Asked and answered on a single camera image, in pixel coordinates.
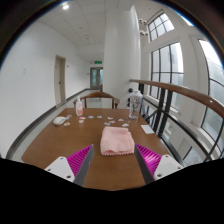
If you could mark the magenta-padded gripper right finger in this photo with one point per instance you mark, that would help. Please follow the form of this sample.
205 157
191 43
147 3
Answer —
166 165

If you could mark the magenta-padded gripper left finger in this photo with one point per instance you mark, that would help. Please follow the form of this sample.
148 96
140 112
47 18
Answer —
60 168

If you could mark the pink towel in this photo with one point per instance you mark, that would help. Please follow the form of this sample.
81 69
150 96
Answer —
116 140

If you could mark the white paper card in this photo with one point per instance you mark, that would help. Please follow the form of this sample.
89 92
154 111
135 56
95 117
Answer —
147 129

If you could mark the pink sticker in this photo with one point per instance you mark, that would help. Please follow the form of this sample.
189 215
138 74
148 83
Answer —
112 121
82 118

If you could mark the white bottle with orange label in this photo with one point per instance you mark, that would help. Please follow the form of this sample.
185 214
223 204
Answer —
79 108

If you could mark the clear shaker bottle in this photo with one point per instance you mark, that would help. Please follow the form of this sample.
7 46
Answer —
135 106

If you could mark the white and orange sticker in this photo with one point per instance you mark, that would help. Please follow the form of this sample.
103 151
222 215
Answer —
110 118

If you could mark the black railing with wooden handrail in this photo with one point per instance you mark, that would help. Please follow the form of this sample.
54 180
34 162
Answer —
173 89

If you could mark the wooden chair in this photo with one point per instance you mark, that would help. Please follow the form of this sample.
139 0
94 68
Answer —
100 94

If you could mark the side doorway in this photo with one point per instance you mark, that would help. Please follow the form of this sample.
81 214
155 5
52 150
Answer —
59 80

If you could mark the glass double door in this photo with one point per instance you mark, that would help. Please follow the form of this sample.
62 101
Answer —
96 78

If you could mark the large black-framed window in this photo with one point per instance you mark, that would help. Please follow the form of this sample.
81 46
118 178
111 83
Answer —
175 60

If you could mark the green exit sign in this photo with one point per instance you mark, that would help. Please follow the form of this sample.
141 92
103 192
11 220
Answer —
97 62

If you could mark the white round column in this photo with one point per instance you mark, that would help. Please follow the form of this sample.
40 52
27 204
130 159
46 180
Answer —
121 50

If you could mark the small high window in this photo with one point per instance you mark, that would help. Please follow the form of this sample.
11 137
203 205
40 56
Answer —
161 26

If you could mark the round ceiling light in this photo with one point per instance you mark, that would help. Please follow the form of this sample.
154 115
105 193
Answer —
65 6

